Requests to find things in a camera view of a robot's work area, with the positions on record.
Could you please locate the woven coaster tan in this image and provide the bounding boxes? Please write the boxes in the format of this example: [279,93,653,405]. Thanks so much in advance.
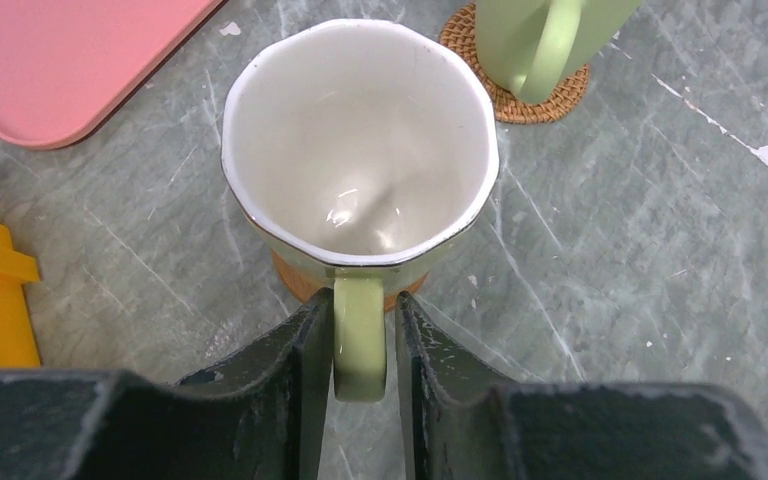
[438,3,590,125]

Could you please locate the pink serving tray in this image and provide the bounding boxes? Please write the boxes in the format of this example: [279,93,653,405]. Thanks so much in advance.
[0,1,220,150]

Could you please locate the green mug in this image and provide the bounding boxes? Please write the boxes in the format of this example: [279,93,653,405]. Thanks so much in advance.
[221,19,500,402]
[475,0,642,104]

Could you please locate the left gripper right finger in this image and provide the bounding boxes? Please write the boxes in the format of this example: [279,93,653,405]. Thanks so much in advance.
[395,292,768,479]

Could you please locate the green mug back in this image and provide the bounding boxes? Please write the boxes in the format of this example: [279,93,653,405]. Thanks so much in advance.
[221,19,500,402]

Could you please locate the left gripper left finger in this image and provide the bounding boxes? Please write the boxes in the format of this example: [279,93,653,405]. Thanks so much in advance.
[0,288,334,479]

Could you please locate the light wooden coaster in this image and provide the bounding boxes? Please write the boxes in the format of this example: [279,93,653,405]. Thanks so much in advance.
[270,250,429,313]

